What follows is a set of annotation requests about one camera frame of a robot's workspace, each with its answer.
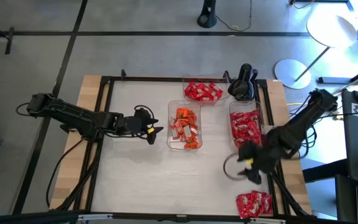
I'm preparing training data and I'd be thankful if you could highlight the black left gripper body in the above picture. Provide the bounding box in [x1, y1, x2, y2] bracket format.
[116, 108, 154, 137]

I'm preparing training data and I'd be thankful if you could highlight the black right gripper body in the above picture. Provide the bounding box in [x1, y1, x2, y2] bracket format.
[247, 137, 288, 175]

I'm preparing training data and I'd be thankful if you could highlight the clear plastic bin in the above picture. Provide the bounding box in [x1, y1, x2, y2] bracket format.
[181, 73, 231, 103]
[166, 100, 204, 152]
[228, 100, 264, 153]

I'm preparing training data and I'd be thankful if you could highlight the black floor stand pole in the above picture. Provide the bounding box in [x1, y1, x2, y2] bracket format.
[196, 0, 219, 29]

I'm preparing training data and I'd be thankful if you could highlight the black left wrist cable loop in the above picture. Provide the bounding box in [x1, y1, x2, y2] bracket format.
[134, 105, 155, 121]

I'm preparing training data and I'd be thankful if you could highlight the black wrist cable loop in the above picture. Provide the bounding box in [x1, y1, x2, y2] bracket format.
[223, 152, 249, 182]
[134, 105, 155, 121]

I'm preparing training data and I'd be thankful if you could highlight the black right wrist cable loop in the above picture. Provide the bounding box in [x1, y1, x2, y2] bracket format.
[223, 152, 249, 182]

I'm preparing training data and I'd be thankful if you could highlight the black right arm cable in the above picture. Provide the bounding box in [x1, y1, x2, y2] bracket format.
[299, 124, 319, 159]

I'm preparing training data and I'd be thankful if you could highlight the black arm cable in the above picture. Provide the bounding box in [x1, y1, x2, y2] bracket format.
[299, 124, 319, 159]
[45, 133, 90, 208]

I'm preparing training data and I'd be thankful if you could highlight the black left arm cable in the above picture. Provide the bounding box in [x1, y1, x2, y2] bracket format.
[45, 133, 90, 208]

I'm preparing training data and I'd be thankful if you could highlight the black floor cable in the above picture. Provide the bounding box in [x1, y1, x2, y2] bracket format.
[216, 0, 254, 32]

